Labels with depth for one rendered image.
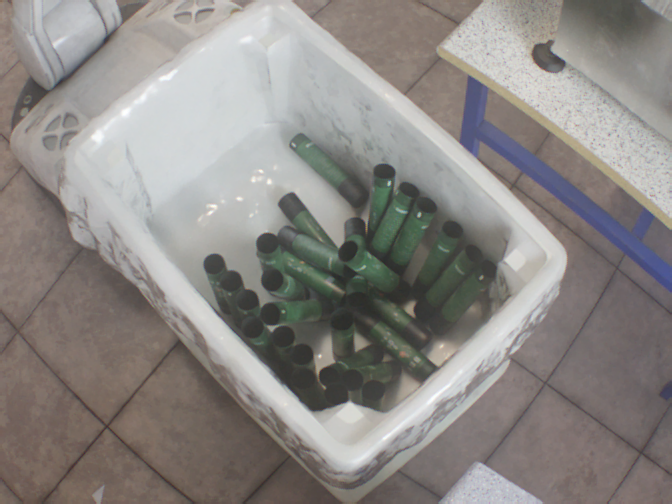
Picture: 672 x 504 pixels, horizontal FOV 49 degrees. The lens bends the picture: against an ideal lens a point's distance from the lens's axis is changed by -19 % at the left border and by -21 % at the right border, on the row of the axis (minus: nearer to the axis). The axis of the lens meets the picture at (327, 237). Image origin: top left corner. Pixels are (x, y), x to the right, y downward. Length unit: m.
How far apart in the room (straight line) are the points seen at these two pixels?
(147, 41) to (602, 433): 1.33
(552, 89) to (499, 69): 0.08
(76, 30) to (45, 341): 0.72
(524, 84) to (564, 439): 0.86
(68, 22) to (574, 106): 1.15
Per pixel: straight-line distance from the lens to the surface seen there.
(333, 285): 1.28
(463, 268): 1.21
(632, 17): 1.02
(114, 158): 1.23
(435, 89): 2.06
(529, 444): 1.75
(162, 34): 1.81
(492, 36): 1.22
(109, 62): 1.84
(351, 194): 1.36
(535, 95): 1.16
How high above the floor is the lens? 1.68
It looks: 64 degrees down
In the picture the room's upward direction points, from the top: 4 degrees counter-clockwise
